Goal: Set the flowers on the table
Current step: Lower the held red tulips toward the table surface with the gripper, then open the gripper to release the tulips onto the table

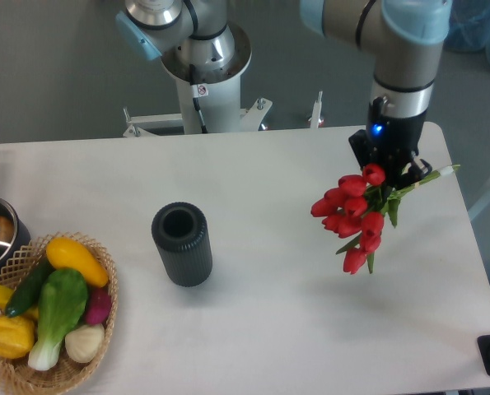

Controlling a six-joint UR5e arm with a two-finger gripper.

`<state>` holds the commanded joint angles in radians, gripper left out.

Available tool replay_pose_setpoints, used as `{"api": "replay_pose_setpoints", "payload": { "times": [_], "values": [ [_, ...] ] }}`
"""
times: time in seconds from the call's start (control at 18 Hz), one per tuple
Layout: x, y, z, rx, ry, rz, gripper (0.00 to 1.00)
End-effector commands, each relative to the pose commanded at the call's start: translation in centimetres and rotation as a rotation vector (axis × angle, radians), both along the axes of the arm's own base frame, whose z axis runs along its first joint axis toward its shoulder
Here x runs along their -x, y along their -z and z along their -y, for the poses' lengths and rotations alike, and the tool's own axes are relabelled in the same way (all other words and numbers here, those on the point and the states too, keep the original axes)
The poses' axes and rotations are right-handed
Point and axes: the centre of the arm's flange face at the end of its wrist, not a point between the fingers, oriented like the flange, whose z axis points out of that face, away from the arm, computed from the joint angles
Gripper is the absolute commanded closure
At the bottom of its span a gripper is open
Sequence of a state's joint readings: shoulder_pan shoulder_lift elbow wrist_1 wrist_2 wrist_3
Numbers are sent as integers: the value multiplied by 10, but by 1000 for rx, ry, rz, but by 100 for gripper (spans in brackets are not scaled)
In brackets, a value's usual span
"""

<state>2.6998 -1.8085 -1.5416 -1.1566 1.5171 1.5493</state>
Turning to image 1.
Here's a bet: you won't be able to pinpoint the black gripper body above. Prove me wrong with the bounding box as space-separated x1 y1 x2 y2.
348 97 426 184

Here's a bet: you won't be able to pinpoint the red tulip bouquet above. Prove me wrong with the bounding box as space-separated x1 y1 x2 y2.
310 164 460 275

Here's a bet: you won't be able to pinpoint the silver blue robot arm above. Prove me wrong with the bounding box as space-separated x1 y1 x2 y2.
115 1 452 188

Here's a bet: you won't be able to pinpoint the blue plastic bags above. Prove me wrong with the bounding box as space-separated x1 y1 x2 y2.
445 1 490 66

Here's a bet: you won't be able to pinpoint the dark grey ribbed vase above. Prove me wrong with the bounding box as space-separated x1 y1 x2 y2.
151 202 212 287

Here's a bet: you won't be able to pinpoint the magenta radish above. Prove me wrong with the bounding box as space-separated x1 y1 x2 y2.
84 288 112 325

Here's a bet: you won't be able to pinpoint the yellow squash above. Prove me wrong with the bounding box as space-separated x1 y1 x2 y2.
45 237 109 288

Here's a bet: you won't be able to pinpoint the green bok choy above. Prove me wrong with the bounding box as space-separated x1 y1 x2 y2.
28 268 88 371

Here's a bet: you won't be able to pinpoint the white garlic bulb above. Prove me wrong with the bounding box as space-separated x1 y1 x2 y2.
64 324 105 364

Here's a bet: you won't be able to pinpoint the dark green cucumber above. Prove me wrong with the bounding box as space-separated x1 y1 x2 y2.
4 257 54 318

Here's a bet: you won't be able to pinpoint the small yellow gourd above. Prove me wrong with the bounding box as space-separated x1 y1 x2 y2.
0 285 39 321

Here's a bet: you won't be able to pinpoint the yellow orange pumpkin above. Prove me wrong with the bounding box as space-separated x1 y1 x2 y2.
0 315 35 360

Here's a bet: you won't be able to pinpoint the woven wicker basket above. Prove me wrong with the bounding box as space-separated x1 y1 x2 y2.
0 232 118 394

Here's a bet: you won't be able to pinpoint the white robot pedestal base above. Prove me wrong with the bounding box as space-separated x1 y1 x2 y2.
124 22 273 137

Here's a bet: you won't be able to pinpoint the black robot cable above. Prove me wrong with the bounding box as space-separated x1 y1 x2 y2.
188 64 209 135

